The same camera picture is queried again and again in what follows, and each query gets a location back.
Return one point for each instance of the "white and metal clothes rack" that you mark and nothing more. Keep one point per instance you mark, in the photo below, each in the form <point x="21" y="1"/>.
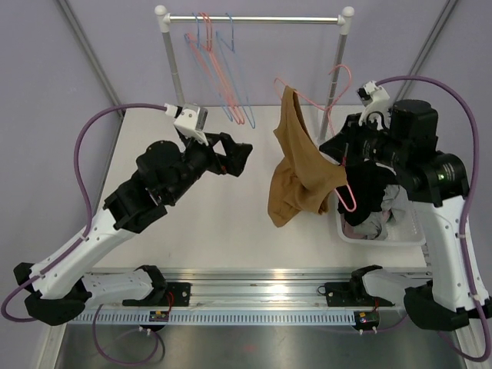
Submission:
<point x="343" y="21"/>

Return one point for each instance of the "black tank top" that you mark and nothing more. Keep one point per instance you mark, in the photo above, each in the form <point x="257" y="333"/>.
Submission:
<point x="368" y="182"/>

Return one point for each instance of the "light blue hanger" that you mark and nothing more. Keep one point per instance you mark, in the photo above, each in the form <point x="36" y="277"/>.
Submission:
<point x="209" y="69"/>

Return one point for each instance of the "blue hanger with black top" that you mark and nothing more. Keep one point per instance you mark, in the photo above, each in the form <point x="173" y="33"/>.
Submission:
<point x="240" y="104"/>

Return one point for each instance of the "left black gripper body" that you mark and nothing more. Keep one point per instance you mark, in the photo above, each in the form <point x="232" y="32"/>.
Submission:
<point x="198" y="158"/>

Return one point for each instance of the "brown tank top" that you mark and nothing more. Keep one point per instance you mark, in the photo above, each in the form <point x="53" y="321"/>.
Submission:
<point x="303" y="180"/>

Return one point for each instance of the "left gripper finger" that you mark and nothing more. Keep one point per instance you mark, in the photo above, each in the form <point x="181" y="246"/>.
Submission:
<point x="233" y="151"/>
<point x="233" y="167"/>

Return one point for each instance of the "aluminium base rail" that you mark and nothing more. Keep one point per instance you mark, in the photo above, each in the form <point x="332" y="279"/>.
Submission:
<point x="253" y="288"/>

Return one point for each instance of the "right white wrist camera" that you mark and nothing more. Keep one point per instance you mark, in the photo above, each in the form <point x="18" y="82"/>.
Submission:
<point x="375" y="99"/>

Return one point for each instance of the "white plastic basket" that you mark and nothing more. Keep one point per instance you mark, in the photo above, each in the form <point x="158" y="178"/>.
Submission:
<point x="405" y="233"/>

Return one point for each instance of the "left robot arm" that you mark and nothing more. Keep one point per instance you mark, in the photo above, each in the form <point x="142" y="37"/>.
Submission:
<point x="161" y="179"/>

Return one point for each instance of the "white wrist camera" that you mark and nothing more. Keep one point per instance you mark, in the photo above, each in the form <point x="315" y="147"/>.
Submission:
<point x="189" y="122"/>
<point x="375" y="99"/>

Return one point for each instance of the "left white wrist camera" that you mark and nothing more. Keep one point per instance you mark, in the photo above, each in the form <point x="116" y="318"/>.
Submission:
<point x="189" y="122"/>

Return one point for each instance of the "white slotted cable duct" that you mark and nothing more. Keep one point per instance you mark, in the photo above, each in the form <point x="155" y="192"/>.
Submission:
<point x="217" y="317"/>

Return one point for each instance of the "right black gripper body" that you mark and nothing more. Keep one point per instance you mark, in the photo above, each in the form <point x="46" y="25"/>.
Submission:
<point x="365" y="141"/>

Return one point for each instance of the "grey tank top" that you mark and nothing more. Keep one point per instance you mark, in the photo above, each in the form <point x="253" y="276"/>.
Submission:
<point x="393" y="211"/>

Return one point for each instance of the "pink tank top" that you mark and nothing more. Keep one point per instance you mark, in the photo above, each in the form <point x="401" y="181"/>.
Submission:
<point x="348" y="231"/>

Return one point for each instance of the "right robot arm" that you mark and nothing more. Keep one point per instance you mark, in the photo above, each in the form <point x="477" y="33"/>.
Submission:
<point x="439" y="191"/>

